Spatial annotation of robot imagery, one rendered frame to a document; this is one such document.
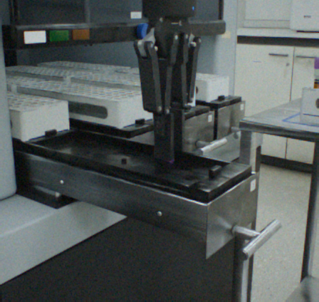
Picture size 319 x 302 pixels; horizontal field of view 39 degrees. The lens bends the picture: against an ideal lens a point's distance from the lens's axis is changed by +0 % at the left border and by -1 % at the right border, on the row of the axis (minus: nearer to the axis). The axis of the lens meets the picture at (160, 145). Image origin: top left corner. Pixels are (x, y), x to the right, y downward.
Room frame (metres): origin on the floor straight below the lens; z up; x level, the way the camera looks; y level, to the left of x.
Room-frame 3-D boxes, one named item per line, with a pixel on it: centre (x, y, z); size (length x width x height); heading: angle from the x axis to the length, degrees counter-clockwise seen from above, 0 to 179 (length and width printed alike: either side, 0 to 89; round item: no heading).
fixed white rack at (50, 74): (1.21, 0.32, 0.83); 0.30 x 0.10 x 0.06; 53
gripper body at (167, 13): (0.63, -0.01, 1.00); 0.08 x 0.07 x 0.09; 143
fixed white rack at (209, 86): (1.14, -0.02, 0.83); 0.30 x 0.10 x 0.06; 53
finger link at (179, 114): (0.64, -0.02, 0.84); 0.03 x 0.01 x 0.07; 53
